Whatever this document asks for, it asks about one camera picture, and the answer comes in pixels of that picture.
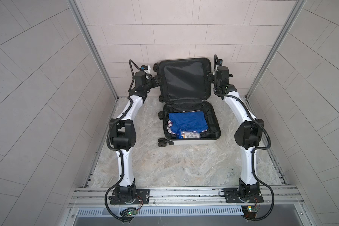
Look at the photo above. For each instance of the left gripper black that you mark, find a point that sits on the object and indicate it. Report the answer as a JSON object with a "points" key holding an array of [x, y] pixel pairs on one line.
{"points": [[153, 81]]}

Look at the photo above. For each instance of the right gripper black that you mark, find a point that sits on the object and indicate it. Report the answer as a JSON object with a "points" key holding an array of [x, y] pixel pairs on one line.
{"points": [[210, 76]]}

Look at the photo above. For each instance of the red white striped garment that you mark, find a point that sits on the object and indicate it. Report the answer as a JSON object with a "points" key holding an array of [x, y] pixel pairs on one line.
{"points": [[171, 127]]}

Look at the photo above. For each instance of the black and white suitcase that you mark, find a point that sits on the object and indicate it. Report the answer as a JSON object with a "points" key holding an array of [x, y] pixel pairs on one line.
{"points": [[185, 86]]}

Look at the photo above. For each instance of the clear jar with blue lid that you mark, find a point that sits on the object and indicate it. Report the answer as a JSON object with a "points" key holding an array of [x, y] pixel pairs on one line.
{"points": [[188, 135]]}

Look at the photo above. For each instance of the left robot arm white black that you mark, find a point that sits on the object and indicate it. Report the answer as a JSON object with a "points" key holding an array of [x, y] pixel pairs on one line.
{"points": [[121, 136]]}

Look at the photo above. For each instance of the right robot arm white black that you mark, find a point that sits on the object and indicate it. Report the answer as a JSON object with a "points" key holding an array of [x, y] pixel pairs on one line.
{"points": [[247, 136]]}

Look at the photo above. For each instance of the left aluminium corner profile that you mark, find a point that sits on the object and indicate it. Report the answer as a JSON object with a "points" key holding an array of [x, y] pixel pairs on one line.
{"points": [[91, 45]]}

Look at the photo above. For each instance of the aluminium corner profile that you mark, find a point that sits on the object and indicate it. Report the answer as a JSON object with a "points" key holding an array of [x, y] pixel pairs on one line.
{"points": [[91, 45], [298, 6]]}

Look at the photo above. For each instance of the right aluminium corner profile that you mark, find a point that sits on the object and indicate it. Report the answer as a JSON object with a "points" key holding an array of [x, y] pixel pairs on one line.
{"points": [[298, 6]]}

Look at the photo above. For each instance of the left green circuit board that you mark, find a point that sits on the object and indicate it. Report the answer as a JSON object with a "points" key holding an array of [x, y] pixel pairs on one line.
{"points": [[129, 212]]}

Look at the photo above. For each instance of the green circuit board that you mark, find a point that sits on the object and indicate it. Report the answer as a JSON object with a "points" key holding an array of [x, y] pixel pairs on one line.
{"points": [[129, 212], [250, 211]]}

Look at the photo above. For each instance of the right green circuit board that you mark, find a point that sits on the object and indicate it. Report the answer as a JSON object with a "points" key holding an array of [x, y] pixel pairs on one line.
{"points": [[250, 211]]}

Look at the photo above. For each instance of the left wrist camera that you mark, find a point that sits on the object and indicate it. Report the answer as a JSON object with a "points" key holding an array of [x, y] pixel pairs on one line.
{"points": [[146, 68]]}

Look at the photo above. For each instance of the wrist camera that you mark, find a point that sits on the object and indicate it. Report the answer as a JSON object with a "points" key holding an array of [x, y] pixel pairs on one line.
{"points": [[146, 68], [219, 62]]}

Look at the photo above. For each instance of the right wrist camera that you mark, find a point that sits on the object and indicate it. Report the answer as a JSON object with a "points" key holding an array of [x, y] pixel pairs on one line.
{"points": [[219, 62]]}

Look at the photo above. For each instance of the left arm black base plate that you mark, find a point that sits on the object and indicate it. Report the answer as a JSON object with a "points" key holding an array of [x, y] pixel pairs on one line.
{"points": [[142, 195]]}

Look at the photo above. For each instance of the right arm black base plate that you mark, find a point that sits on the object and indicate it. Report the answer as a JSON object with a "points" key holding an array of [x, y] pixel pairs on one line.
{"points": [[231, 195]]}

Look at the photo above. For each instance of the aluminium mounting rail frame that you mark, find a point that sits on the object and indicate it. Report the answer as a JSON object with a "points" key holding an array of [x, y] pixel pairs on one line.
{"points": [[189, 201]]}

